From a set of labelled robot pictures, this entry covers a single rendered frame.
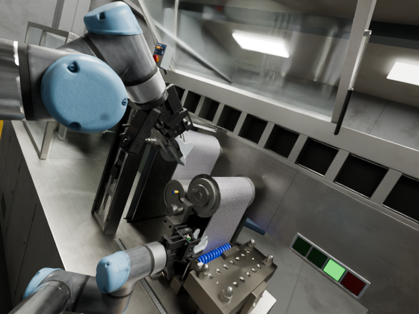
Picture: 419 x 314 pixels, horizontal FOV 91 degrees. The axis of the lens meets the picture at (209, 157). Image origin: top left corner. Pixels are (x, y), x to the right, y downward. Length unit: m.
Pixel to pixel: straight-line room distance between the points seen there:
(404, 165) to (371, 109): 5.59
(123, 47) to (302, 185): 0.76
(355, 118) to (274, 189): 5.55
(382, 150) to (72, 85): 0.85
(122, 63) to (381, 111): 6.27
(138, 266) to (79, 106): 0.41
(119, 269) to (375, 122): 6.23
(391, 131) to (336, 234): 5.60
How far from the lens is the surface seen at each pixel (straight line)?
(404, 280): 0.92
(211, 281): 0.77
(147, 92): 0.42
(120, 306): 0.63
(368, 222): 0.88
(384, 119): 6.43
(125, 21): 0.39
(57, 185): 1.26
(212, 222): 0.74
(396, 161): 0.88
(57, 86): 0.23
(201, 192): 0.70
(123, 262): 0.55
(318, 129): 0.91
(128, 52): 0.39
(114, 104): 0.24
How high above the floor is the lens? 1.53
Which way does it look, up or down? 12 degrees down
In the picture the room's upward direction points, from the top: 23 degrees clockwise
